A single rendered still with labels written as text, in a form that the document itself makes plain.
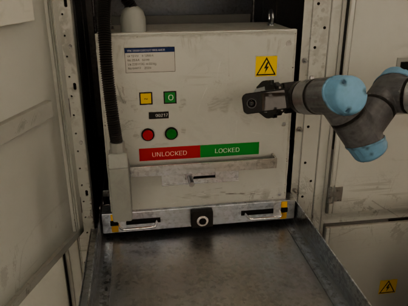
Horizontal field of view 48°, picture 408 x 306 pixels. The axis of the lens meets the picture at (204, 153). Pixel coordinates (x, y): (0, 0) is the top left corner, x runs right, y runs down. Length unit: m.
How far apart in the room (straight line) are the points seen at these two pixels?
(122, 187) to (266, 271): 0.41
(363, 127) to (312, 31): 0.40
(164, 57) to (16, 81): 0.34
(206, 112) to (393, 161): 0.59
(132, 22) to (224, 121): 0.34
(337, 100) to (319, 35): 0.42
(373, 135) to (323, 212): 0.55
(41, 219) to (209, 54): 0.58
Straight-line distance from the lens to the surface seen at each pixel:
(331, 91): 0.89
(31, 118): 1.10
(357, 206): 1.47
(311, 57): 1.27
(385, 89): 1.02
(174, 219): 1.27
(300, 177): 1.37
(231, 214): 1.29
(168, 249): 1.23
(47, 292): 1.47
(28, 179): 1.14
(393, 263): 1.65
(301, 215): 1.31
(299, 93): 0.97
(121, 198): 1.13
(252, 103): 1.02
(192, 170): 1.18
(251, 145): 1.23
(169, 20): 1.79
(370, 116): 0.96
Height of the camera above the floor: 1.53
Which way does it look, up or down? 22 degrees down
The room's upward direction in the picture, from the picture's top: straight up
